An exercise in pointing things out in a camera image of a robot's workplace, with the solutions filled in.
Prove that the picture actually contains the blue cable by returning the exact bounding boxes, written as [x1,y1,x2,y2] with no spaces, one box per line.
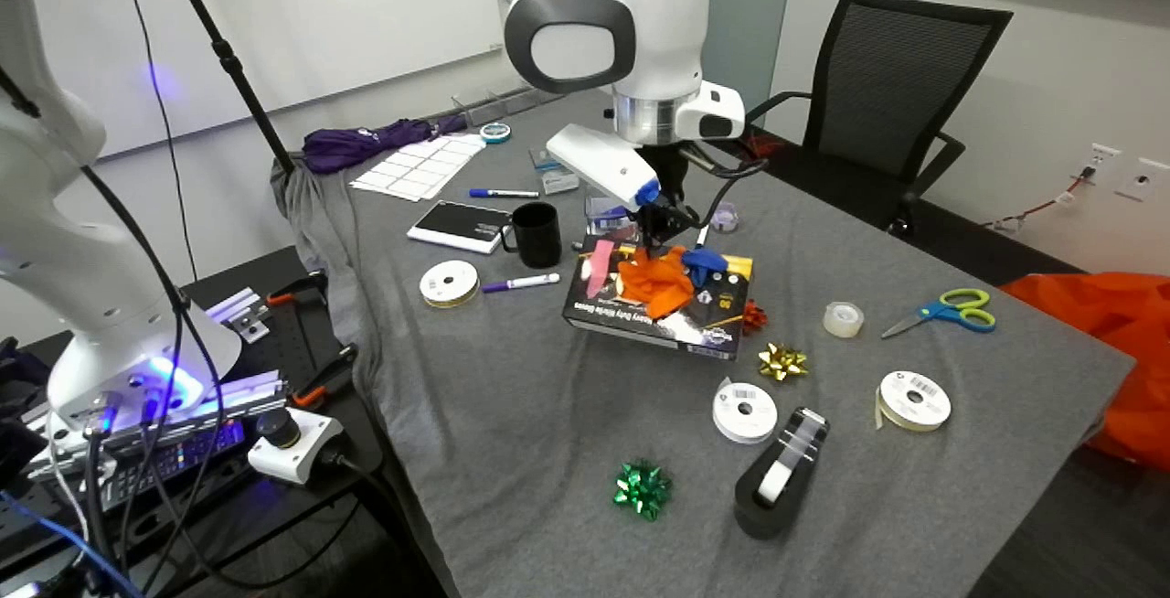
[0,486,140,598]

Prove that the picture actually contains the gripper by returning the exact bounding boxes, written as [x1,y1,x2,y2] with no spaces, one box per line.
[638,145,703,258]

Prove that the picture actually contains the clear plastic box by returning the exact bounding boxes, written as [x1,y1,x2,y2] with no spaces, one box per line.
[529,147,581,196]
[584,195,639,241]

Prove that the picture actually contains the black and white notebook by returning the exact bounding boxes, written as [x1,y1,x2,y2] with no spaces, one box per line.
[406,199,514,256]

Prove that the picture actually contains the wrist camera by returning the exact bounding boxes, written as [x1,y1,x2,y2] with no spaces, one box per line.
[546,123,662,211]

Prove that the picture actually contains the cream ribbon spool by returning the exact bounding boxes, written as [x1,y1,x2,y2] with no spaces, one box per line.
[874,369,953,433]

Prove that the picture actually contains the orange plastic bag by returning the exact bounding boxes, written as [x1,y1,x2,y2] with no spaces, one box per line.
[1000,271,1170,473]

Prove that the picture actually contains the green gift bow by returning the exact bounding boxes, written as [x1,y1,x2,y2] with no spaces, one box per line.
[612,459,674,522]

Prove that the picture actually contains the black office chair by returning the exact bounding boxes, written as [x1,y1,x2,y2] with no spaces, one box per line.
[744,0,1015,239]

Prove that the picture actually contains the purple marker with white barrel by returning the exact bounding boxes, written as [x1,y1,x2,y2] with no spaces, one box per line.
[481,272,562,294]

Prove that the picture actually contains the white wall plate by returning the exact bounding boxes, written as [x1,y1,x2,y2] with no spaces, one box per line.
[1116,156,1170,204]

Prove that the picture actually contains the whiteboard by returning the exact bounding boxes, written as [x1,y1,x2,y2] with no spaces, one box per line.
[26,0,515,162]

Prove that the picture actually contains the black cable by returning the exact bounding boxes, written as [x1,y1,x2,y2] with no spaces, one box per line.
[117,0,199,284]

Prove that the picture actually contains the orange glove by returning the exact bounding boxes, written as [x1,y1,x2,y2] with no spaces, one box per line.
[617,246,698,321]

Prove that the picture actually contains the white wall socket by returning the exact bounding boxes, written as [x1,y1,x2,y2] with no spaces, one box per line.
[1087,142,1122,184]

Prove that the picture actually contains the black keypad box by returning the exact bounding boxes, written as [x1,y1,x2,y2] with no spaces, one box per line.
[99,419,248,509]

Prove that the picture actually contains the gold-edged ribbon spool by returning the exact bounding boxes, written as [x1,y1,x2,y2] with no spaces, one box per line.
[419,259,482,310]

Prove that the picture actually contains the black mug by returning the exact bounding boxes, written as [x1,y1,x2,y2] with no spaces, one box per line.
[499,201,564,271]

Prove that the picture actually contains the blue and green scissors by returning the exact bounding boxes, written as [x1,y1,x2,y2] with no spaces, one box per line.
[880,287,998,341]

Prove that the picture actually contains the black tape dispenser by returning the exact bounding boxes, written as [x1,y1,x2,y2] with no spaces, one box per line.
[733,407,831,541]

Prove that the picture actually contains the grey tablecloth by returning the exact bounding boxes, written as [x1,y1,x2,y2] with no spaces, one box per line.
[270,91,1137,598]

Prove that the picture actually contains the orange and black clamp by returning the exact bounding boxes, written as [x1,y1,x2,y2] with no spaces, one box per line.
[292,344,360,410]
[266,270,331,309]

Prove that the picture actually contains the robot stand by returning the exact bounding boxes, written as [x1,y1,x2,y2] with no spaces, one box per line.
[0,245,405,598]

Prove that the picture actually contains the white label sheet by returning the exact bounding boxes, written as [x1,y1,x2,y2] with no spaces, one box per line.
[349,133,488,203]

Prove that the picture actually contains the white ribbon spool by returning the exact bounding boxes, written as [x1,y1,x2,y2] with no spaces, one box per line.
[711,378,780,446]

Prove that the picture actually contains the gold gift bow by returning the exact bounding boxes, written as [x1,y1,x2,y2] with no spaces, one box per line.
[757,342,811,383]

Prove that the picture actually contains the purple cloth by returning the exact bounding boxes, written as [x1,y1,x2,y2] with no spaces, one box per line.
[301,114,468,176]

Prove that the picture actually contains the black glove box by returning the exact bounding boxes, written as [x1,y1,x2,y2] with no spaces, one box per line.
[561,233,756,362]

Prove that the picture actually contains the emergency stop button box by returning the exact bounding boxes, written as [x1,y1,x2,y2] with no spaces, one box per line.
[247,407,345,486]

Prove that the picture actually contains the clear acrylic tray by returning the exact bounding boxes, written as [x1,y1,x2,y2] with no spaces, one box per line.
[450,84,551,129]

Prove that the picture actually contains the clear tape roll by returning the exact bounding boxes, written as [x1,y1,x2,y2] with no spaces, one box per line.
[822,301,866,340]

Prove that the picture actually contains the aluminium bracket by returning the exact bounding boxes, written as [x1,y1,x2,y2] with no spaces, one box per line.
[205,286,271,344]

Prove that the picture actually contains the blue glove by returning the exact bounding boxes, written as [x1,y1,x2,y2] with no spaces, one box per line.
[681,248,730,289]

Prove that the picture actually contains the red cable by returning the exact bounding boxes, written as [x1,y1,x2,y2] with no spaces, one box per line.
[984,172,1094,234]

